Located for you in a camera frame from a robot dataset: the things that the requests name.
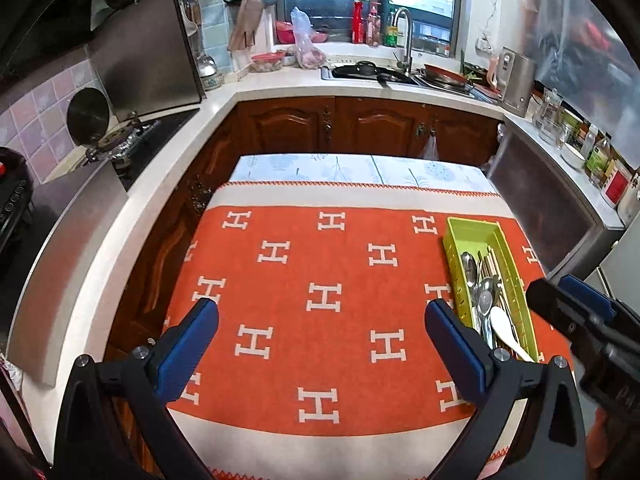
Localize green label oil bottle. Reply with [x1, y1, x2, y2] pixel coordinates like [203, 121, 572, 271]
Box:
[585, 135, 613, 186]

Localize red spray bottle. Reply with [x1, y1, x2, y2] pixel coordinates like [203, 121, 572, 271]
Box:
[351, 0, 366, 44]

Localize red frying pan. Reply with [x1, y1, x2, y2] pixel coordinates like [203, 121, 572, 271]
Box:
[422, 62, 476, 86]

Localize orange letter-print blanket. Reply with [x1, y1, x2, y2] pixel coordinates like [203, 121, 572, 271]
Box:
[162, 180, 576, 480]

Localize grey refrigerator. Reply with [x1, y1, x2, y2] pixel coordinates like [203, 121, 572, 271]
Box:
[582, 240, 640, 311]

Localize round dark pan lid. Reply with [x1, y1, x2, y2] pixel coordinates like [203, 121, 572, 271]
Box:
[66, 87, 110, 143]

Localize brown wooden cabinets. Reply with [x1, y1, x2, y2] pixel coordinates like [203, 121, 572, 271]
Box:
[105, 95, 506, 356]

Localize wooden cutting board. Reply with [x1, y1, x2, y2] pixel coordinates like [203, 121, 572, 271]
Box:
[227, 0, 265, 52]

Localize glass pitcher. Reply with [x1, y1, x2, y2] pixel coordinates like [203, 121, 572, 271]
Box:
[532, 88, 563, 146]

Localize white bowl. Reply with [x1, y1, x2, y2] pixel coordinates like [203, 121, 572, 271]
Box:
[560, 142, 587, 170]

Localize bundle of chopsticks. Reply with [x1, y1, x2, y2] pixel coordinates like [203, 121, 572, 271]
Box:
[475, 246, 526, 356]

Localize green plastic tray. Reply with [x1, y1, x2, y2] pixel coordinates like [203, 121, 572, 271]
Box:
[444, 216, 540, 363]

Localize steel sink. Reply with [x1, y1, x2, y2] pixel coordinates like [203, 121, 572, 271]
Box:
[321, 62, 493, 103]

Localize white floral appliance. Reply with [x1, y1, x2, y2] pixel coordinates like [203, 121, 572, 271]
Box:
[617, 175, 640, 226]

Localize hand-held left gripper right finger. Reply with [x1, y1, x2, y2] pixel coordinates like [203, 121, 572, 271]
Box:
[424, 298, 588, 480]

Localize red label white container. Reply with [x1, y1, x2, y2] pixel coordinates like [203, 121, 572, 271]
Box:
[600, 162, 633, 208]

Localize pink bottle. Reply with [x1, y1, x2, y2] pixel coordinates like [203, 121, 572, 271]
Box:
[366, 2, 383, 47]

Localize steel splash panel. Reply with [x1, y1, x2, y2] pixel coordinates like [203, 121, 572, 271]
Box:
[7, 157, 131, 386]
[87, 0, 207, 123]

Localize steel electric kettle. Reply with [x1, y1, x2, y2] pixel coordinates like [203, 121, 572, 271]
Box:
[487, 46, 536, 118]

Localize steel faucet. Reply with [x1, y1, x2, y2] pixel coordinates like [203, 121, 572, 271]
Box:
[392, 7, 415, 76]

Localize white spoon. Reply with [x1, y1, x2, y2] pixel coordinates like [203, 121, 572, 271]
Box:
[489, 306, 536, 363]

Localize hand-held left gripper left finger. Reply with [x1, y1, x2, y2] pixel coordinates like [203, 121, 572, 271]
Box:
[52, 297, 221, 480]

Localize pale blue tablecloth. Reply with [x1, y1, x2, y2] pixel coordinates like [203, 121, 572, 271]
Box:
[229, 154, 501, 196]

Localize plastic bag of food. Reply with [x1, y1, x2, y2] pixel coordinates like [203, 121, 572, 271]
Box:
[291, 6, 328, 70]

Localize black appliance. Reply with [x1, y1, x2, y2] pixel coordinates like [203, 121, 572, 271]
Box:
[0, 147, 33, 256]

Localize red lid food container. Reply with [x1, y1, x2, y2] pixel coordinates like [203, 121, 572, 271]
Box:
[250, 50, 287, 73]

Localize gas stove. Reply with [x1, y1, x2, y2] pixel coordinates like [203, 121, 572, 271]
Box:
[82, 107, 201, 193]

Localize green label soap bottle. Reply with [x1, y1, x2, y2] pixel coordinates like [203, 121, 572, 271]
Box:
[385, 10, 405, 48]

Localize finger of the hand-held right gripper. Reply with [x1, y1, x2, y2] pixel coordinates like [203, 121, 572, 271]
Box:
[560, 275, 640, 331]
[526, 278, 616, 356]

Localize metal spoon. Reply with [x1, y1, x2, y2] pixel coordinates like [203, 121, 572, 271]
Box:
[476, 290, 498, 346]
[460, 251, 483, 333]
[480, 274, 506, 311]

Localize black pan lid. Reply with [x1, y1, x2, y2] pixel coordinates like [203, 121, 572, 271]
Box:
[332, 60, 408, 86]

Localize black range hood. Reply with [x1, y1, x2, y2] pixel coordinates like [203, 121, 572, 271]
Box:
[0, 0, 101, 111]

